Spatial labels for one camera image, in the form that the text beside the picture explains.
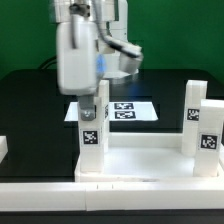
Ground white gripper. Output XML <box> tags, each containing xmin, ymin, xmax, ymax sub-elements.
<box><xmin>56</xmin><ymin>15</ymin><xmax>98</xmax><ymax>121</ymax></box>

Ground white desk top tray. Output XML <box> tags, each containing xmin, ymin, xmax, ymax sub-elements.
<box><xmin>73</xmin><ymin>132</ymin><xmax>224</xmax><ymax>183</ymax></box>

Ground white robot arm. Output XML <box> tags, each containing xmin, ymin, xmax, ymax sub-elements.
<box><xmin>50</xmin><ymin>0</ymin><xmax>142</xmax><ymax>121</ymax></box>

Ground white sheet with tags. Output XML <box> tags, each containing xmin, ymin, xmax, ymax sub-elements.
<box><xmin>64</xmin><ymin>101</ymin><xmax>159</xmax><ymax>122</ymax></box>

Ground white front obstacle bar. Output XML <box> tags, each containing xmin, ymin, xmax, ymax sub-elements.
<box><xmin>0</xmin><ymin>180</ymin><xmax>224</xmax><ymax>212</ymax></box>

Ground white obstacle bar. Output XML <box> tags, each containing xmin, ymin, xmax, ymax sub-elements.
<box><xmin>0</xmin><ymin>180</ymin><xmax>224</xmax><ymax>212</ymax></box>
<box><xmin>0</xmin><ymin>136</ymin><xmax>8</xmax><ymax>164</ymax></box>

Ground white left obstacle bar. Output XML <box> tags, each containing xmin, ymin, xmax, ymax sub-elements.
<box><xmin>0</xmin><ymin>136</ymin><xmax>8</xmax><ymax>164</ymax></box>

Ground black cables at base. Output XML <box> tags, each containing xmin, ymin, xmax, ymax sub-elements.
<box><xmin>38</xmin><ymin>55</ymin><xmax>58</xmax><ymax>70</ymax></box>

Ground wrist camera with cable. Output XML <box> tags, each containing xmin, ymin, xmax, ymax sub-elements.
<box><xmin>91</xmin><ymin>0</ymin><xmax>143</xmax><ymax>79</ymax></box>

